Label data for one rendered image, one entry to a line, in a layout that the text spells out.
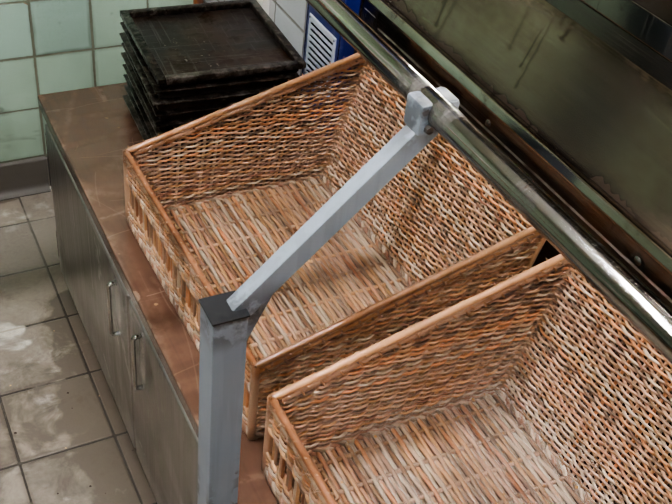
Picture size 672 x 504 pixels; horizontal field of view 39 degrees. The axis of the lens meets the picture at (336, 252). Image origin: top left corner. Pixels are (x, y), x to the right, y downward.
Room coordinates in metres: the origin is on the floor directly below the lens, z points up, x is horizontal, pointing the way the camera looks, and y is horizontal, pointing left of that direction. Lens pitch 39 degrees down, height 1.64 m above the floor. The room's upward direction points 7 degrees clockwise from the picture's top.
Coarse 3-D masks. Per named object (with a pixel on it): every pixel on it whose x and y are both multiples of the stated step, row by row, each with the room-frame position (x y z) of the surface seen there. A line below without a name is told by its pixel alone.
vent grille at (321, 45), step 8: (312, 16) 1.78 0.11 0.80; (312, 24) 1.78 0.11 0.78; (320, 24) 1.75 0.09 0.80; (312, 32) 1.78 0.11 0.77; (320, 32) 1.75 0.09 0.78; (328, 32) 1.72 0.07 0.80; (312, 40) 1.77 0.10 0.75; (320, 40) 1.75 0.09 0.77; (328, 40) 1.72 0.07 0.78; (336, 40) 1.70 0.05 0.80; (312, 48) 1.77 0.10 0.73; (320, 48) 1.74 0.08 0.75; (328, 48) 1.72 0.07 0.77; (312, 56) 1.78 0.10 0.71; (320, 56) 1.74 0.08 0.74; (328, 56) 1.71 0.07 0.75; (312, 64) 1.77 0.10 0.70; (320, 64) 1.75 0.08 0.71; (328, 64) 1.71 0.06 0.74; (304, 72) 1.79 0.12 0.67; (328, 96) 1.70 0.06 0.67
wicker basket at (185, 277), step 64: (192, 128) 1.38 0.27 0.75; (256, 128) 1.45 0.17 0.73; (320, 128) 1.52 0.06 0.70; (384, 128) 1.46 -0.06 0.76; (128, 192) 1.32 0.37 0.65; (192, 192) 1.38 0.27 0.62; (256, 192) 1.45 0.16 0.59; (320, 192) 1.48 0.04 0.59; (448, 192) 1.28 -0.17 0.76; (192, 256) 1.07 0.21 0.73; (256, 256) 1.26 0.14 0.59; (320, 256) 1.28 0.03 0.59; (384, 256) 1.31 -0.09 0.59; (448, 256) 1.21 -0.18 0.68; (512, 256) 1.08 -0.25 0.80; (192, 320) 1.05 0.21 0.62; (320, 320) 1.12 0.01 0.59; (384, 320) 0.97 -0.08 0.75; (256, 384) 0.86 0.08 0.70
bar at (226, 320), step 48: (336, 0) 1.04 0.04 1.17; (384, 48) 0.93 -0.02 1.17; (432, 96) 0.84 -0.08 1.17; (480, 144) 0.76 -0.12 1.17; (528, 192) 0.70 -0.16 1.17; (288, 240) 0.78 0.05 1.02; (576, 240) 0.64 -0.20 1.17; (240, 288) 0.75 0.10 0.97; (624, 288) 0.58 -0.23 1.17; (240, 336) 0.72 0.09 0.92; (240, 384) 0.73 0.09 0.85; (240, 432) 0.73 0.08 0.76
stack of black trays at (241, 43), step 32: (256, 0) 1.84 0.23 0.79; (128, 32) 1.67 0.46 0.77; (160, 32) 1.67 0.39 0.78; (192, 32) 1.68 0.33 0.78; (224, 32) 1.70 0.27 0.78; (256, 32) 1.72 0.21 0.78; (128, 64) 1.67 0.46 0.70; (160, 64) 1.54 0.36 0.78; (192, 64) 1.56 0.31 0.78; (224, 64) 1.57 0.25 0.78; (256, 64) 1.59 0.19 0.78; (288, 64) 1.58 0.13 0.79; (128, 96) 1.71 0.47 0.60; (160, 96) 1.48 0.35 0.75; (192, 96) 1.50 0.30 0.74; (224, 96) 1.52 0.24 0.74; (160, 128) 1.48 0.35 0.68
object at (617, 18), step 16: (592, 0) 1.19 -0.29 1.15; (608, 0) 1.17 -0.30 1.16; (624, 0) 1.15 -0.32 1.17; (640, 0) 1.14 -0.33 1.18; (656, 0) 1.15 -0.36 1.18; (608, 16) 1.16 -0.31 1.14; (624, 16) 1.14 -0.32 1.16; (640, 16) 1.12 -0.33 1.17; (656, 16) 1.10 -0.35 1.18; (640, 32) 1.11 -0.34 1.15; (656, 32) 1.09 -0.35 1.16; (656, 48) 1.09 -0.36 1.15
